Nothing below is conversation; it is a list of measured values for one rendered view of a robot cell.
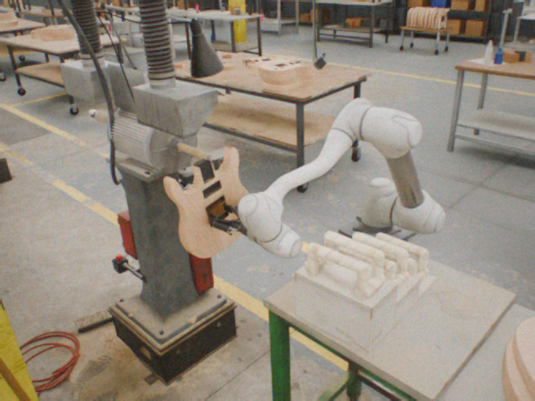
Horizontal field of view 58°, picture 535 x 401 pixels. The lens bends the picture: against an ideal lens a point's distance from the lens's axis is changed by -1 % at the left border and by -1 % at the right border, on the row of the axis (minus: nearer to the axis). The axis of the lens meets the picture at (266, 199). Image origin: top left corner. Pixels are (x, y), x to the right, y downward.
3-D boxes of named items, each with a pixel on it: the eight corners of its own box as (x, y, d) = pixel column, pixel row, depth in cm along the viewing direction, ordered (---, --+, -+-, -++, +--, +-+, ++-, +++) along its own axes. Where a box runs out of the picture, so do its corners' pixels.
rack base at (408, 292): (321, 294, 165) (321, 271, 161) (348, 271, 176) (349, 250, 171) (394, 328, 149) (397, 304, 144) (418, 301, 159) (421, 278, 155)
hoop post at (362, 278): (353, 296, 136) (354, 269, 132) (359, 291, 138) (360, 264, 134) (363, 302, 134) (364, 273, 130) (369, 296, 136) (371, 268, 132)
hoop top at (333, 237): (322, 241, 148) (322, 231, 147) (328, 236, 150) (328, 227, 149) (380, 265, 136) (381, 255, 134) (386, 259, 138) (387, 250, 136)
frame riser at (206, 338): (107, 345, 278) (98, 311, 266) (191, 294, 316) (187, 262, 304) (158, 393, 245) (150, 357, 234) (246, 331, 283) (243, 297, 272)
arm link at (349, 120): (323, 123, 184) (355, 129, 176) (346, 88, 190) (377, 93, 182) (334, 144, 194) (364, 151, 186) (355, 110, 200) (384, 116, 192)
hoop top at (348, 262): (305, 253, 143) (305, 244, 141) (312, 248, 145) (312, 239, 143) (364, 278, 130) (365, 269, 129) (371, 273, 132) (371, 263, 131)
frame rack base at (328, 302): (293, 317, 155) (292, 272, 147) (321, 292, 165) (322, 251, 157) (369, 356, 139) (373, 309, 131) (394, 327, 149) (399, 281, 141)
